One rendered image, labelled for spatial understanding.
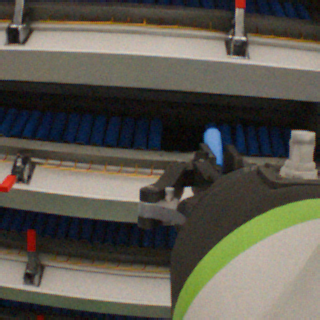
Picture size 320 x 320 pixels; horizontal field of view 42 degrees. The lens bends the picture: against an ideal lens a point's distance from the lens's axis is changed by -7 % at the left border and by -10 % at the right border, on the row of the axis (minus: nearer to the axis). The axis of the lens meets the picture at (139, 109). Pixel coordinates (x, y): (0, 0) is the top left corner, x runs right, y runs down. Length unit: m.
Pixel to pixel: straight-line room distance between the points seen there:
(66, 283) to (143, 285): 0.12
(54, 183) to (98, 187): 0.06
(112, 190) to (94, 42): 0.19
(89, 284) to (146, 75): 0.35
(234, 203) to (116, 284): 0.56
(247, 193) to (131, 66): 0.37
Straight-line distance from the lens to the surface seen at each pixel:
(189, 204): 0.25
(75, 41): 0.54
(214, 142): 0.45
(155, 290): 0.70
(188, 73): 0.52
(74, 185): 0.60
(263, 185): 0.16
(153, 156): 0.60
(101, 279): 0.71
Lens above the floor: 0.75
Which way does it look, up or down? 18 degrees down
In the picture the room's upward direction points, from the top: 3 degrees clockwise
